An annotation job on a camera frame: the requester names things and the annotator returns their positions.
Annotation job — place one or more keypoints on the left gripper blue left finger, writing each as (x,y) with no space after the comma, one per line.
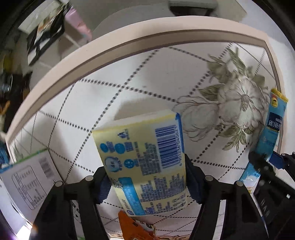
(103,186)

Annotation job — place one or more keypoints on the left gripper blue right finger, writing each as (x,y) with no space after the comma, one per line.
(195,180)

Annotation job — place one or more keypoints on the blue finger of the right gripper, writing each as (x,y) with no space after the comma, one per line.
(276,160)

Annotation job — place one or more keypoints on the blue white sachet packet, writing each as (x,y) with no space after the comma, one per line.
(267,138)

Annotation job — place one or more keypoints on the yellow blue tissue pack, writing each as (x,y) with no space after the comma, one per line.
(144,159)

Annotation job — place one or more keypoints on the orange snack packet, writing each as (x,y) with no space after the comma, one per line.
(134,229)

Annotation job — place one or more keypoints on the open cardboard box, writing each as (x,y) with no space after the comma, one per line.
(28,182)

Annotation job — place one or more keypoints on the patterned tablecloth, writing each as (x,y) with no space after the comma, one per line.
(216,87)

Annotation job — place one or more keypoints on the pile of colourful clothes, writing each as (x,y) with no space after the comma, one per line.
(15,86)

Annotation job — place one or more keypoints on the pink suitcase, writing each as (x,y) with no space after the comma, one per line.
(73,18)

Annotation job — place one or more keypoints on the white padded chair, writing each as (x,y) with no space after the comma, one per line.
(40,13)

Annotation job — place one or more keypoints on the grey chair front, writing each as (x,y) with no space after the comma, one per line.
(192,7)

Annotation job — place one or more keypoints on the white board leaning on wall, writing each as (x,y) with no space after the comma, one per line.
(237,13)

